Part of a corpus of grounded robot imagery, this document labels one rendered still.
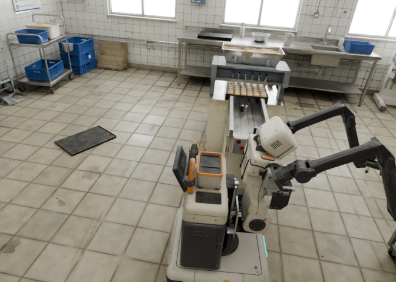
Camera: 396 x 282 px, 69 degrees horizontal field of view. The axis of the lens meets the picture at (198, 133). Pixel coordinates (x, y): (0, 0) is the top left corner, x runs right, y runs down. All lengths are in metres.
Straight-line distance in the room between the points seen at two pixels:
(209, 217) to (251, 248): 0.61
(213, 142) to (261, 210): 1.38
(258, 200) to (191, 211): 0.44
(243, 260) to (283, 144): 0.88
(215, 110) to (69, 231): 1.68
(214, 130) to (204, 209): 1.49
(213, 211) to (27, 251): 1.57
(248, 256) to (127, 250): 0.94
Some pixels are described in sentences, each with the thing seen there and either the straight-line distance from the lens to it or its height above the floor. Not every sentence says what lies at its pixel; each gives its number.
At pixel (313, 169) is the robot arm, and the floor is 1.12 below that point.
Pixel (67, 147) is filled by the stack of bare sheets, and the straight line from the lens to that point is 3.71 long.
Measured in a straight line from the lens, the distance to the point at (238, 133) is 2.23.
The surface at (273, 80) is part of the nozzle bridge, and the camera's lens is 2.86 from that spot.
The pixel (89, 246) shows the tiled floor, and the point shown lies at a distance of 2.54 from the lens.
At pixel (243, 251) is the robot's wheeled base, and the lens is 2.12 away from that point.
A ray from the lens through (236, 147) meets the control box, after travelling 2.21.
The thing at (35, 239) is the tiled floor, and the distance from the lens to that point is 2.72.
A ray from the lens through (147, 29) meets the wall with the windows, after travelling 6.25.
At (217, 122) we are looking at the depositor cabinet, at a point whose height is 0.59.
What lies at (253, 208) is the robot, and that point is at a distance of 1.80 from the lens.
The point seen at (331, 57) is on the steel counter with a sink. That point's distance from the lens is 5.53.
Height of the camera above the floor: 1.91
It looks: 30 degrees down
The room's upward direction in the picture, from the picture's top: 4 degrees clockwise
